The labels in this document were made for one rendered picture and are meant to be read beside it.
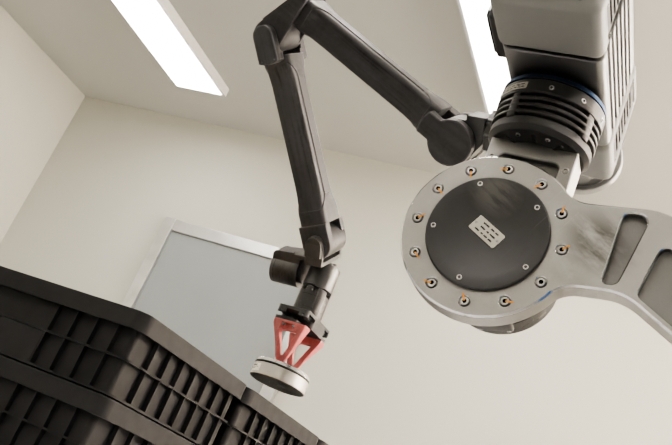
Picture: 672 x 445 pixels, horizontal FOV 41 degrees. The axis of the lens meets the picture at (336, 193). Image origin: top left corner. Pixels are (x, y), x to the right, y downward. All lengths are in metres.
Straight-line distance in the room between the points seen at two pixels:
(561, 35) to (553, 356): 3.43
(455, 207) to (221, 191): 4.30
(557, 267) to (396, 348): 3.59
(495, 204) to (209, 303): 4.01
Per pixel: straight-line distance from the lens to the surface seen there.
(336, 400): 4.56
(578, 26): 1.06
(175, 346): 1.20
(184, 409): 1.28
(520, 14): 1.07
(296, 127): 1.61
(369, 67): 1.53
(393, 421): 4.46
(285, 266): 1.68
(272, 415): 1.47
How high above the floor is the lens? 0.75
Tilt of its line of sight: 21 degrees up
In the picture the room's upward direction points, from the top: 24 degrees clockwise
